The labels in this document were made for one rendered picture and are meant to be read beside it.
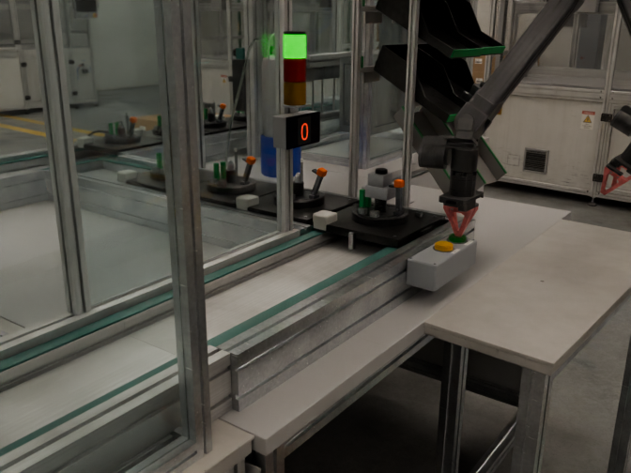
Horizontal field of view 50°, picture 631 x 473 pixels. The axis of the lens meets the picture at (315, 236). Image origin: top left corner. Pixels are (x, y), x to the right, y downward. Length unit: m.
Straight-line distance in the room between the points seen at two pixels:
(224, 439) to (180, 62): 0.54
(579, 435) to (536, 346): 1.40
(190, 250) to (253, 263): 0.60
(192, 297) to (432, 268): 0.67
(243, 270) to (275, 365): 0.35
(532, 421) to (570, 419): 1.41
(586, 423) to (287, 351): 1.82
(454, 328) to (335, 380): 0.32
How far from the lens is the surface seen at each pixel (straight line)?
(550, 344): 1.38
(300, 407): 1.11
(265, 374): 1.13
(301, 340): 1.18
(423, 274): 1.44
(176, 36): 0.82
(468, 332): 1.38
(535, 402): 1.38
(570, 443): 2.68
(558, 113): 5.82
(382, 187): 1.64
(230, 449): 1.03
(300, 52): 1.51
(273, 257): 1.51
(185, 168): 0.84
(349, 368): 1.22
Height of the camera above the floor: 1.46
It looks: 18 degrees down
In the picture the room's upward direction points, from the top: straight up
